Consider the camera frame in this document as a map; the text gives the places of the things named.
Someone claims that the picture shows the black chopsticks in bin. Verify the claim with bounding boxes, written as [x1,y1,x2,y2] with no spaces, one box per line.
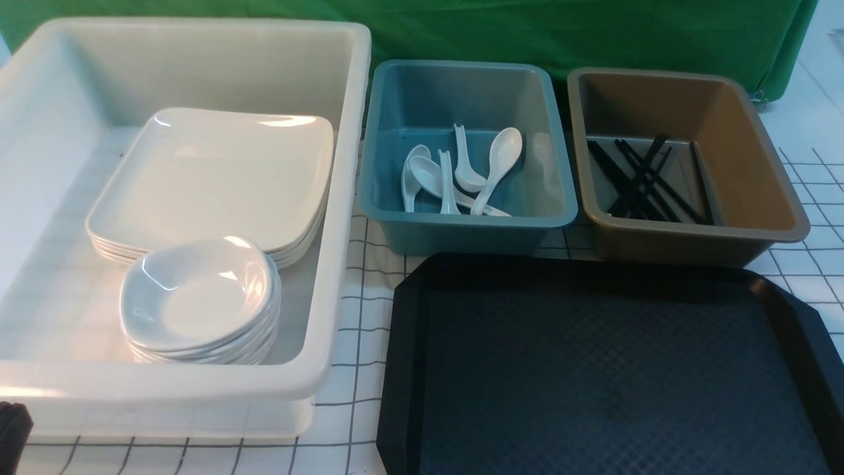
[587,133,715,226]

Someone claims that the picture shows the green cloth backdrop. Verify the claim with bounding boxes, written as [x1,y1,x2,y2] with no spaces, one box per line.
[1,1,817,100]

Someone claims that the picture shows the stack of white plates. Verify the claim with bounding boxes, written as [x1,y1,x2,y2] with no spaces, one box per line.
[88,197,328,269]

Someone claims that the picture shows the brown plastic bin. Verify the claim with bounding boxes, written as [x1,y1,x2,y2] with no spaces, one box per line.
[567,67,810,267]

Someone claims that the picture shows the large white square plate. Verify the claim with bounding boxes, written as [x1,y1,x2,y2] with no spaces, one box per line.
[86,108,335,252]

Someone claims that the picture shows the blue plastic bin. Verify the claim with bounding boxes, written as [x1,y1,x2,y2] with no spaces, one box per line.
[358,60,578,256]

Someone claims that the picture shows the white ceramic soup spoon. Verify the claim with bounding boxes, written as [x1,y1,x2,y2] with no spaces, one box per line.
[400,154,475,214]

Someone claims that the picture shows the black plastic tray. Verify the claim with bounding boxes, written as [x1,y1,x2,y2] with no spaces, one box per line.
[376,253,843,474]

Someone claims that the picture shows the stack of white bowls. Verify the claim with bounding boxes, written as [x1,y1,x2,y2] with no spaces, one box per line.
[119,236,282,365]

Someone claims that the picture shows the large white plastic tub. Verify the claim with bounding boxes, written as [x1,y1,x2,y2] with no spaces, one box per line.
[1,17,371,442]

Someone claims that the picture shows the binder clip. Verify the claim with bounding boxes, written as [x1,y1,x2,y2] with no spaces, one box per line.
[750,90,771,111]

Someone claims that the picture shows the white spoon in bin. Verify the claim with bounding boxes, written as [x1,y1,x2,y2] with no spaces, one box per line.
[470,127,524,216]

